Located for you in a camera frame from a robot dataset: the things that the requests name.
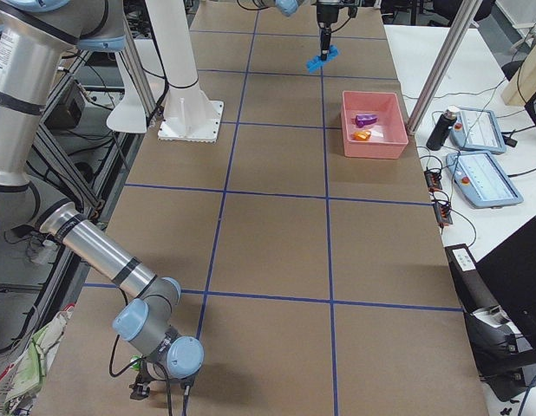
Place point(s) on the long blue studded block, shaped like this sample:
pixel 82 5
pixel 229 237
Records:
pixel 317 62

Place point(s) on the black printer device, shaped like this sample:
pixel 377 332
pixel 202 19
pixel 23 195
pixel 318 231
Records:
pixel 491 333

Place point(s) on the green double block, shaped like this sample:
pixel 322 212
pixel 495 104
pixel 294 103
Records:
pixel 136 363

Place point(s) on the lower orange connector board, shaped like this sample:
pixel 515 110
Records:
pixel 442 210

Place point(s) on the orange block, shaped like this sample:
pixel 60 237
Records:
pixel 362 135

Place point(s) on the purple block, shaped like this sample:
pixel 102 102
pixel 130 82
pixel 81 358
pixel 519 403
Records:
pixel 364 120

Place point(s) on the teach pendant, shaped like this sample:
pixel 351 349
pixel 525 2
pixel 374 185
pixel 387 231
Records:
pixel 481 180
pixel 475 130

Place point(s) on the crumpled cloth bag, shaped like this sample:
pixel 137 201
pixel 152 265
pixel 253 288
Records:
pixel 23 379

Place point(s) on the upper teach pendant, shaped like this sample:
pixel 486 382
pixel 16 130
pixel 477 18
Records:
pixel 475 130

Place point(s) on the black bottle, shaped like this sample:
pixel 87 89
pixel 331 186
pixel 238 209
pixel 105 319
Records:
pixel 442 128

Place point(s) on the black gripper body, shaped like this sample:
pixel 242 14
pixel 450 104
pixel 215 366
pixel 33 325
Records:
pixel 327 14
pixel 140 385

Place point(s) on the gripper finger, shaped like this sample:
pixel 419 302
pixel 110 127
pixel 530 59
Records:
pixel 324 42

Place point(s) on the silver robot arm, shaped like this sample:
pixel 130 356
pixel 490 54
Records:
pixel 35 35
pixel 287 8

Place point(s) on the upper orange connector board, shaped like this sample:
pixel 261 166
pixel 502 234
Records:
pixel 433 179

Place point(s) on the pink plastic box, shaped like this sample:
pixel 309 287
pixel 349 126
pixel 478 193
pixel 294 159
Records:
pixel 388 139

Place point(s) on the orange connector board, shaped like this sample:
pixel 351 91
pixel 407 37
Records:
pixel 433 179
pixel 442 210

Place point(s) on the black laptop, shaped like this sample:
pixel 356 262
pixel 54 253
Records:
pixel 509 271

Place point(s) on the lower teach pendant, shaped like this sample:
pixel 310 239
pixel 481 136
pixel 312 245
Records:
pixel 481 180

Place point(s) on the aluminium frame post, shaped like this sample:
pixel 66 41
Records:
pixel 465 16

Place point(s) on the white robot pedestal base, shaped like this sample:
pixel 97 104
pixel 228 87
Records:
pixel 161 83

